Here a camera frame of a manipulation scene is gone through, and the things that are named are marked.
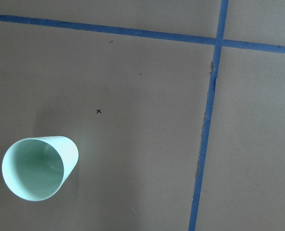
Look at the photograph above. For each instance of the brown paper table mat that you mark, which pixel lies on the brown paper table mat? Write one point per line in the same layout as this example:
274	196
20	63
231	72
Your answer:
177	108

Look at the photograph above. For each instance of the green plastic cup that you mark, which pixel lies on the green plastic cup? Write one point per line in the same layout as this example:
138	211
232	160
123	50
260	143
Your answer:
34	169

